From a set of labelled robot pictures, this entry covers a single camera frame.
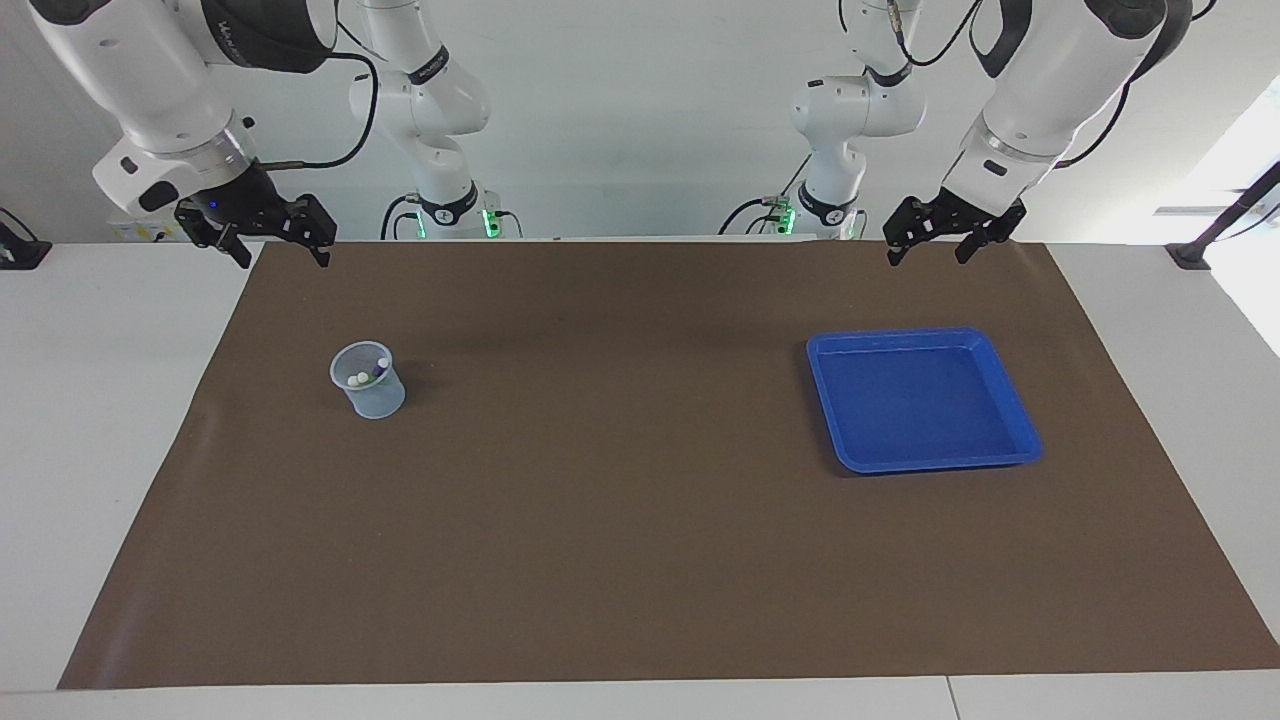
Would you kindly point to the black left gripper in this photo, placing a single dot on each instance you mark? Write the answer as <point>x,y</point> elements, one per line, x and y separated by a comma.
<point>945,215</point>

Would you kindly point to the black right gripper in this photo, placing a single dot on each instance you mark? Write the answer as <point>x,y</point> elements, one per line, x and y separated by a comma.
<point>245,205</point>

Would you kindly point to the purple marker pen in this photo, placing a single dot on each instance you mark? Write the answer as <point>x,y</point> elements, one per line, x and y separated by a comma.
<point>381,367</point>

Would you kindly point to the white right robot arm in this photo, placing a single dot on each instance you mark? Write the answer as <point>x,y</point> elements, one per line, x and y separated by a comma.
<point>140,80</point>

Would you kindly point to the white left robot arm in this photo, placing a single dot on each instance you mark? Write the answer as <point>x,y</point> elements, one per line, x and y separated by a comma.
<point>1050,80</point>

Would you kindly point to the blue plastic tray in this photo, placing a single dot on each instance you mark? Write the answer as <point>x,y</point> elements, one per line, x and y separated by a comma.
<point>920,400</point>

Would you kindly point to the white power socket box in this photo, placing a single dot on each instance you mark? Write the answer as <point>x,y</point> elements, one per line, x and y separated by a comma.
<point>140,232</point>

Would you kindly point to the translucent plastic cup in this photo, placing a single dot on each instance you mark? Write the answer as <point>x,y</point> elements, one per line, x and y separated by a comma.
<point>375,400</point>

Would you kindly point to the black table clamp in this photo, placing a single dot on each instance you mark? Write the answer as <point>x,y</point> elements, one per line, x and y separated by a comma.
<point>25,255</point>

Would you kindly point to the black clamp stand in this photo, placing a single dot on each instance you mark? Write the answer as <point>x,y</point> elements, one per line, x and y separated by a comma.
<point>1190,255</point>

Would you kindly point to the brown table mat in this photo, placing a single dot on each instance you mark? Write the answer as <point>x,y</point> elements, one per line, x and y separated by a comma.
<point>620,520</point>

